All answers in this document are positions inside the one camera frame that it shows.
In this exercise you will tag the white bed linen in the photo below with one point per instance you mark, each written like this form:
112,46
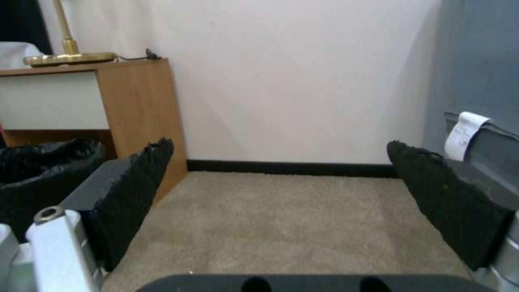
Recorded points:
18,56

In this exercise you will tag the white paper label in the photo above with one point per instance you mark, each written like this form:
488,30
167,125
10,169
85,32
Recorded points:
464,137

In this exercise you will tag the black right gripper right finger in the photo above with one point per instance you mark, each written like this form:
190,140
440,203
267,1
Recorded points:
450,206

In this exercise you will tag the wooden bedside table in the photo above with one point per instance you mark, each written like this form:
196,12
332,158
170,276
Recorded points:
134,121

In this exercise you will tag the brass lamp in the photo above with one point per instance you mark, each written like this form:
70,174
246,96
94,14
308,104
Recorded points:
67,54

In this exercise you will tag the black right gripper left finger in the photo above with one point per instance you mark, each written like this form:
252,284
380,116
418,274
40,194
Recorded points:
121,194

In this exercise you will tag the trash bin with black bag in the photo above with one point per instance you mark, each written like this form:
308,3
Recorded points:
36,182

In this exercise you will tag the black baseboard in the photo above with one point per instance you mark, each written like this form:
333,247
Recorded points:
292,168

